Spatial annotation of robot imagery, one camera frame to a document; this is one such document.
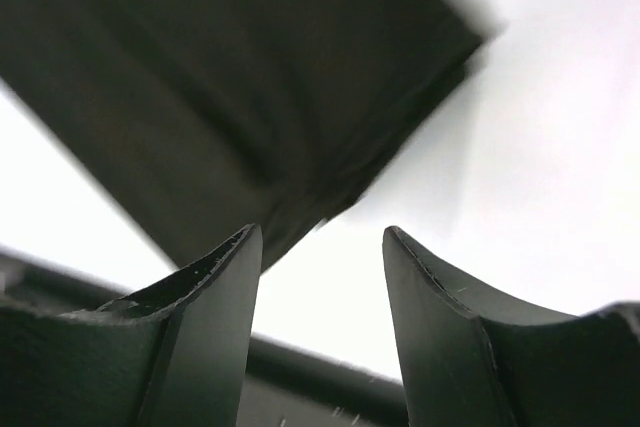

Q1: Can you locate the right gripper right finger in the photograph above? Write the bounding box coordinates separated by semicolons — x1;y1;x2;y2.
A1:
383;227;639;427

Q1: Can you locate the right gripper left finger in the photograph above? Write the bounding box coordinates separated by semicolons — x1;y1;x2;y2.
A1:
1;225;262;426

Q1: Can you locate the black printed t-shirt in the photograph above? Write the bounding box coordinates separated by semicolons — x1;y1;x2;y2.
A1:
1;0;488;267

